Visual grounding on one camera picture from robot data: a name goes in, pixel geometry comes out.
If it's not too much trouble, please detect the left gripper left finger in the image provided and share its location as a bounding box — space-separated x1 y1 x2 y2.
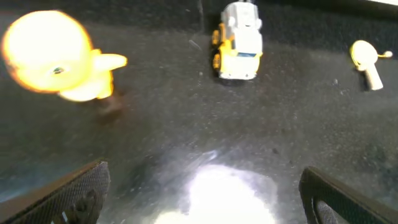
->
0 159 111 224

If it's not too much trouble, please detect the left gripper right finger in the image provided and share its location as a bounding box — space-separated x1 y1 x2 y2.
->
298 166 398 224

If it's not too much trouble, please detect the yellow rattle drum toy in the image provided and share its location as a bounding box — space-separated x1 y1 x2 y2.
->
349 39 394 91

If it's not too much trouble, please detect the yellow rubber duck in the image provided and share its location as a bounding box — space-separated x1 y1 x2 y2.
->
1 9 128 103

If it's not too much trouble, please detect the grey and yellow toy truck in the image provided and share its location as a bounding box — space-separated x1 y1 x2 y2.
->
211 1 264 81

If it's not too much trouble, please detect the white shelf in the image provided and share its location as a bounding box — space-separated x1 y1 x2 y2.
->
366 0 398 6

